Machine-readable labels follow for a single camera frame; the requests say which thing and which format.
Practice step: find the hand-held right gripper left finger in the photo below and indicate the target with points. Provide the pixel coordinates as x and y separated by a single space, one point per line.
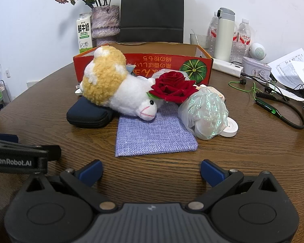
92 172

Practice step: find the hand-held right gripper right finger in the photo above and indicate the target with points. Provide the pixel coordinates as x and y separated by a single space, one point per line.
210 172

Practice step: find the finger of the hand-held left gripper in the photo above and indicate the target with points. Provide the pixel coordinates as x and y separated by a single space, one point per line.
5 137
53 152

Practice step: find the dark blue zip case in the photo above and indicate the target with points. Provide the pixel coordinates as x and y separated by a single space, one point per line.
86 114

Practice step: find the iridescent plastic bag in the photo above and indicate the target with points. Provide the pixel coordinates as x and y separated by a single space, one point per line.
205 111

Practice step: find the white and yellow plush sheep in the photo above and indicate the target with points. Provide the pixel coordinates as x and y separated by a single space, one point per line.
126 93

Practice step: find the red fabric rose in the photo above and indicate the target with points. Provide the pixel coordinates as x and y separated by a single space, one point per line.
172 87

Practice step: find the red cardboard box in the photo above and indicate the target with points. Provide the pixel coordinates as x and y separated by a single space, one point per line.
141 60

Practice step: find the white round container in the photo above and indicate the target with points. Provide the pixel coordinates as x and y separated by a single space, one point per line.
231 129

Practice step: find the wooden desk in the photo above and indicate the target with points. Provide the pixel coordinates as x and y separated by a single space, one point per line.
154 167

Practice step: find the small cream gold box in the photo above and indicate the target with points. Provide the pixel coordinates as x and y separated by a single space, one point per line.
219 94

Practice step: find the green black neckband earphones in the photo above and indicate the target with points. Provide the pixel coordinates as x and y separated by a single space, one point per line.
267 106

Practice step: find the white power strip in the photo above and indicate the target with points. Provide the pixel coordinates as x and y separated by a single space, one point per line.
225 67

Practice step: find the grey tin box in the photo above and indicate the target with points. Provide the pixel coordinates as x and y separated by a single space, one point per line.
255 68

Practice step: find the white and green milk carton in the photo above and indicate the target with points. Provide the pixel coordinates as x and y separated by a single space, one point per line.
84 35

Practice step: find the white round speaker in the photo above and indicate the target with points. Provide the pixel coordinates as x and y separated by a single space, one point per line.
258 51

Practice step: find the clear glass cup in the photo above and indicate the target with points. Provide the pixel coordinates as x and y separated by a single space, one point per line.
200 41

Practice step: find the clear plastic water bottle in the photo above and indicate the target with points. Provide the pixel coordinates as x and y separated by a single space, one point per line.
235 43
212 33
244 38

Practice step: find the printed paper sheets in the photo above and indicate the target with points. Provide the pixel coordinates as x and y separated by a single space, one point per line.
293 65

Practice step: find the white thermos bottle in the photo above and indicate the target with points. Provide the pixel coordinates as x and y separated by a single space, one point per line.
224 38

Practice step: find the purple textured vase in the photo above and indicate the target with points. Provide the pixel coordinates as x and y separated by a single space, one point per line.
105 22

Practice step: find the black paper bag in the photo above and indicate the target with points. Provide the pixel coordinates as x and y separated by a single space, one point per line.
152 10

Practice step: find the white wall outlet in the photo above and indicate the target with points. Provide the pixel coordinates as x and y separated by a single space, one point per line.
36 84

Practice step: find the small white wall switch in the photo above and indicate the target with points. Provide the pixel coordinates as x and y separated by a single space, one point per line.
7 73

